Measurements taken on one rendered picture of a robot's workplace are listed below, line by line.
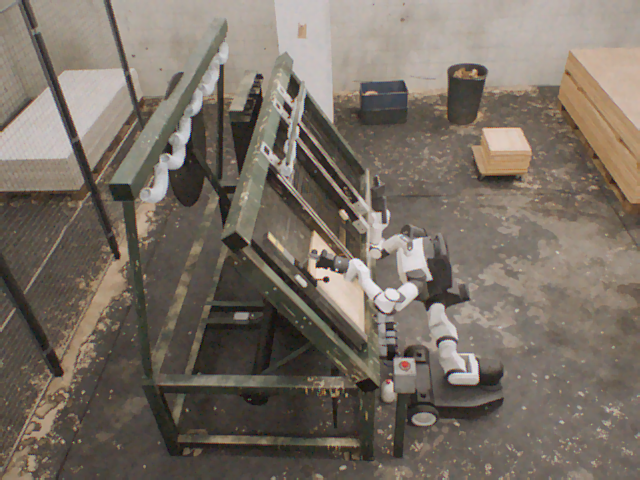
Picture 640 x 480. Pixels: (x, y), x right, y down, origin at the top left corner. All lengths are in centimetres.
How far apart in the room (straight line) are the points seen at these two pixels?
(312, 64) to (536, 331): 391
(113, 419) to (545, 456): 299
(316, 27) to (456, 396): 433
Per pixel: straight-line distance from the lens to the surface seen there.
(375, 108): 739
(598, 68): 752
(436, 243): 323
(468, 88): 733
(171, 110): 304
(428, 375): 411
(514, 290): 511
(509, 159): 630
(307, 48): 672
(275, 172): 316
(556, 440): 424
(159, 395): 357
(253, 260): 259
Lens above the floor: 344
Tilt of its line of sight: 39 degrees down
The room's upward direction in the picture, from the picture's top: 3 degrees counter-clockwise
